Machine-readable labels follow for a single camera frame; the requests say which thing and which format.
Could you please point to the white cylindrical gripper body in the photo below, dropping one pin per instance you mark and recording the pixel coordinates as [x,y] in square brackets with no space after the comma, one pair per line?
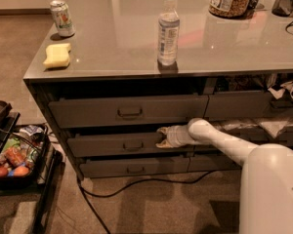
[174,136]

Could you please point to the grey drawer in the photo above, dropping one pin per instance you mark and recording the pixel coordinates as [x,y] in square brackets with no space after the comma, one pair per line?
[120,111]
[119,144]
[205,163]
[135,167]
[248,104]
[258,135]

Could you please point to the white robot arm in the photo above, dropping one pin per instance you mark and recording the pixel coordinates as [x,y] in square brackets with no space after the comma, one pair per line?
[266,189]

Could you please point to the grey drawer cabinet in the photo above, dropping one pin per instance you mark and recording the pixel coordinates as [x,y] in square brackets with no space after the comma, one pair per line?
[114,55]

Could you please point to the plastic bags in drawer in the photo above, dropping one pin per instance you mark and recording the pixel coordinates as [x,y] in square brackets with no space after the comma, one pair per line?
[274,127]

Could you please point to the clear water bottle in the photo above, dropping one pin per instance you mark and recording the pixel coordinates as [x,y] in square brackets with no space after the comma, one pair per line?
[168,33]

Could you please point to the yellow sponge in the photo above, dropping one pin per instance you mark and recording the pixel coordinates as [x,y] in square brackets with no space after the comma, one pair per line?
[57,55]

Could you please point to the white green soda can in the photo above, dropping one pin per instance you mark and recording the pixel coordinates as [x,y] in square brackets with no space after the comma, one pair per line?
[62,19]

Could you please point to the black bin of snacks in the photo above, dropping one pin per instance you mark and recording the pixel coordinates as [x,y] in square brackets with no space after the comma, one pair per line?
[22,155]

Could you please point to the black tray stand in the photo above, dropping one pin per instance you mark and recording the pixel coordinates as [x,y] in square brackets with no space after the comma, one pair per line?
[26,211]

